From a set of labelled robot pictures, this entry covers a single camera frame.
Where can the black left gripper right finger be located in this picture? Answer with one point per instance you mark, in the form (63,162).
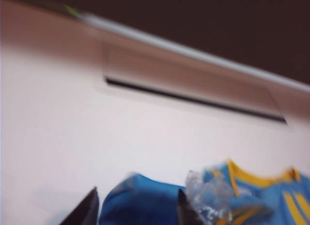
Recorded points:
(186,213)

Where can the green item behind divider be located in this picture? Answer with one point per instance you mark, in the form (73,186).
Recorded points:
(72,9)

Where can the brown grey desk divider panel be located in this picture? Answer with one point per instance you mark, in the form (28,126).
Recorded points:
(218,16)

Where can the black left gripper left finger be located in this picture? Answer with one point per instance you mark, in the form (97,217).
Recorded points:
(84,210)

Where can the white divider base rail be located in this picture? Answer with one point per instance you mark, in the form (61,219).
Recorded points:
(193,51)

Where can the blue white yellow soccer jersey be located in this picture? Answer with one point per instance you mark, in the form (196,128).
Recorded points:
(143,200)

